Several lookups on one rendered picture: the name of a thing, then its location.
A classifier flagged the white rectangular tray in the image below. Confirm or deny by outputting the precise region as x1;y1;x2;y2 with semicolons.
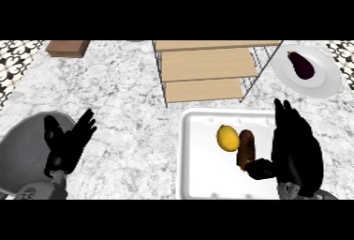
175;108;283;201

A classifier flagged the brown sweet potato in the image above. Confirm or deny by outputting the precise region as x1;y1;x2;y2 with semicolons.
234;128;257;172

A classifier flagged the brown wooden block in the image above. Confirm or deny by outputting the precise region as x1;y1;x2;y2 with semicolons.
44;40;91;59

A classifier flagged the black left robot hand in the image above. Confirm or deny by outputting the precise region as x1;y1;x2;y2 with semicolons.
43;108;99;179

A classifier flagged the white round plate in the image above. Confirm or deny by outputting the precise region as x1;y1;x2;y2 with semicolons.
271;44;344;99

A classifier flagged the dark purple eggplant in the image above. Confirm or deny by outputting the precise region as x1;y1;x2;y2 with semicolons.
286;51;317;81

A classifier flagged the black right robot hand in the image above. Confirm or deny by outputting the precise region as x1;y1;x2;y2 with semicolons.
243;97;324;198

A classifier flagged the grey round plate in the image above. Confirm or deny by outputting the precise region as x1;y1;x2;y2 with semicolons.
0;111;78;196

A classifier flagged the yellow lemon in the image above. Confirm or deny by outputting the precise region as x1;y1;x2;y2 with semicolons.
215;124;240;153

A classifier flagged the wooden tiered wire shelf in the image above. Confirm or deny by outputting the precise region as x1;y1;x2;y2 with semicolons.
152;40;285;109

